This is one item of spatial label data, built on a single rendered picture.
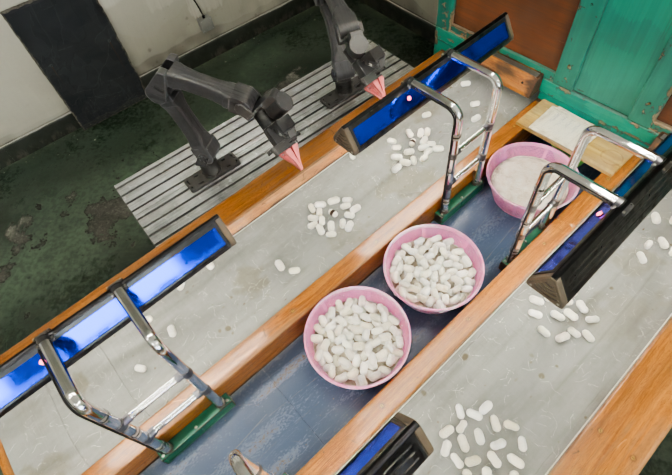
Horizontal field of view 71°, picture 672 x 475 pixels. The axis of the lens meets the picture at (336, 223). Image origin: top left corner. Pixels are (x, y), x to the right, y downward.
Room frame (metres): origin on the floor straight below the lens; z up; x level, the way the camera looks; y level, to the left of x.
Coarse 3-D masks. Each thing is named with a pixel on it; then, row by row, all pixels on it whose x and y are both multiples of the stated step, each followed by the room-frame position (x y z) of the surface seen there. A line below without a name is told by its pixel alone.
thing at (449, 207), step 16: (464, 64) 0.98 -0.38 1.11; (480, 64) 0.95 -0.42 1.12; (416, 80) 0.93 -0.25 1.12; (496, 80) 0.90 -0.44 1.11; (432, 96) 0.87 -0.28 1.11; (496, 96) 0.89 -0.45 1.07; (496, 112) 0.89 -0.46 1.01; (464, 144) 0.84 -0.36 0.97; (448, 160) 0.81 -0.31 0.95; (480, 160) 0.88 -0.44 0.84; (448, 176) 0.81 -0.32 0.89; (480, 176) 0.89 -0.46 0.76; (448, 192) 0.81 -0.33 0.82; (464, 192) 0.87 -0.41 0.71; (448, 208) 0.82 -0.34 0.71
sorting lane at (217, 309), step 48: (480, 96) 1.26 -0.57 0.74; (384, 144) 1.10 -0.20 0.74; (480, 144) 1.04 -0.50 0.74; (336, 192) 0.93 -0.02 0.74; (384, 192) 0.90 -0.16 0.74; (240, 240) 0.81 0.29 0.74; (288, 240) 0.78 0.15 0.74; (336, 240) 0.76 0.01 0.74; (192, 288) 0.67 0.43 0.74; (240, 288) 0.65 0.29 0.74; (288, 288) 0.62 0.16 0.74; (192, 336) 0.53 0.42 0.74; (240, 336) 0.51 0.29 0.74; (48, 384) 0.46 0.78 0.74; (96, 384) 0.44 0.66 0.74; (144, 384) 0.42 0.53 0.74; (0, 432) 0.36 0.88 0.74; (48, 432) 0.34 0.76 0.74; (96, 432) 0.32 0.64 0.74
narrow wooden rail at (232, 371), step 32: (512, 128) 1.06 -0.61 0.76; (384, 224) 0.77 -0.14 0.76; (416, 224) 0.77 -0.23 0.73; (352, 256) 0.68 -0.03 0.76; (320, 288) 0.60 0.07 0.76; (288, 320) 0.52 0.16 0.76; (256, 352) 0.45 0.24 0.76; (224, 384) 0.39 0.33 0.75; (160, 416) 0.33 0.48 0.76; (192, 416) 0.33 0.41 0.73; (128, 448) 0.27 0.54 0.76
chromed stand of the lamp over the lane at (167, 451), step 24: (120, 288) 0.47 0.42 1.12; (48, 336) 0.40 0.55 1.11; (144, 336) 0.37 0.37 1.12; (48, 360) 0.35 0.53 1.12; (168, 360) 0.34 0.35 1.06; (72, 384) 0.30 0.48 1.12; (168, 384) 0.33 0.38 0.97; (192, 384) 0.34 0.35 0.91; (72, 408) 0.27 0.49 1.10; (96, 408) 0.27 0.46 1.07; (144, 408) 0.29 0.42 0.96; (216, 408) 0.34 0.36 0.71; (120, 432) 0.26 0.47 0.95; (144, 432) 0.27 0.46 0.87; (192, 432) 0.30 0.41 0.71; (168, 456) 0.25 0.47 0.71
